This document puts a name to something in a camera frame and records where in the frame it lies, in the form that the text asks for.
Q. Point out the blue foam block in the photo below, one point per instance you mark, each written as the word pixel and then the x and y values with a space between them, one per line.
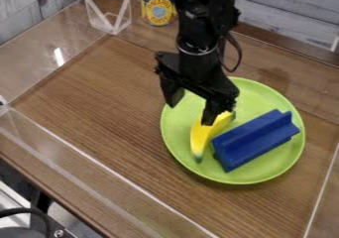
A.
pixel 254 138

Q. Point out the yellow toy banana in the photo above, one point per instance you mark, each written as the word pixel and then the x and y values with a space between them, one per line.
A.
pixel 202 133

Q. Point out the clear acrylic tray wall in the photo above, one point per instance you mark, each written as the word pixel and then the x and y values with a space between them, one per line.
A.
pixel 116 206

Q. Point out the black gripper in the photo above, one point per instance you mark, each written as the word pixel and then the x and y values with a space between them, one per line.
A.
pixel 199 74

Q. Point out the clear acrylic corner bracket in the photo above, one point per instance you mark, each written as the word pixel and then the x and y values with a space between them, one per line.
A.
pixel 108 15

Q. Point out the green round plate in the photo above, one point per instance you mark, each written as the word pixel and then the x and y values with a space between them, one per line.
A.
pixel 258 99

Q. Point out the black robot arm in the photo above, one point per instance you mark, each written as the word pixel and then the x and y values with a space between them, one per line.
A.
pixel 206 21

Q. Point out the black metal table bracket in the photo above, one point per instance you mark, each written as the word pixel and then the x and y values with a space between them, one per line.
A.
pixel 56 230

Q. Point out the yellow labelled tin can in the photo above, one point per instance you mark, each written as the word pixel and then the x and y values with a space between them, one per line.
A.
pixel 158 11

